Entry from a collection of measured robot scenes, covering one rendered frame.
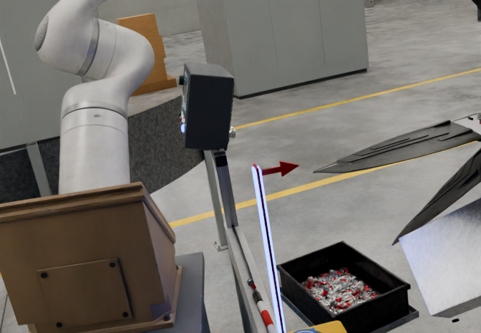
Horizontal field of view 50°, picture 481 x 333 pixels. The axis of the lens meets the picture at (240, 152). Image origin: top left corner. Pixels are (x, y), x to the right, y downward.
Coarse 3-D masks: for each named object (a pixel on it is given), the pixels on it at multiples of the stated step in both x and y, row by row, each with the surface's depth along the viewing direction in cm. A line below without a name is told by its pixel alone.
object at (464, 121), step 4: (468, 116) 82; (472, 116) 82; (476, 116) 82; (452, 120) 82; (456, 120) 82; (460, 120) 82; (464, 120) 81; (468, 120) 81; (472, 120) 80; (476, 120) 80; (460, 124) 80; (464, 124) 80; (468, 124) 79; (472, 124) 79; (476, 124) 79; (480, 124) 78; (472, 128) 77; (476, 128) 77; (480, 128) 77; (480, 132) 75
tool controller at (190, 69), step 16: (192, 64) 145; (208, 64) 149; (192, 80) 127; (208, 80) 127; (224, 80) 128; (192, 96) 128; (208, 96) 128; (224, 96) 129; (192, 112) 129; (208, 112) 130; (224, 112) 130; (192, 128) 130; (208, 128) 131; (224, 128) 131; (192, 144) 131; (208, 144) 132; (224, 144) 133
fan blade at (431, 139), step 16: (432, 128) 80; (448, 128) 78; (464, 128) 77; (384, 144) 79; (400, 144) 77; (416, 144) 75; (432, 144) 74; (448, 144) 73; (464, 144) 72; (352, 160) 75; (368, 160) 73; (384, 160) 70; (400, 160) 69
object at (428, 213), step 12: (480, 156) 90; (468, 168) 92; (480, 168) 88; (456, 180) 94; (468, 180) 89; (480, 180) 86; (444, 192) 96; (456, 192) 91; (432, 204) 98; (444, 204) 92; (420, 216) 99; (432, 216) 93; (408, 228) 100; (396, 240) 100
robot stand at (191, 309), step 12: (180, 264) 105; (192, 264) 104; (204, 264) 106; (192, 276) 99; (204, 276) 102; (180, 288) 96; (192, 288) 96; (180, 300) 92; (192, 300) 92; (180, 312) 89; (192, 312) 88; (204, 312) 103; (180, 324) 86; (192, 324) 85; (204, 324) 100
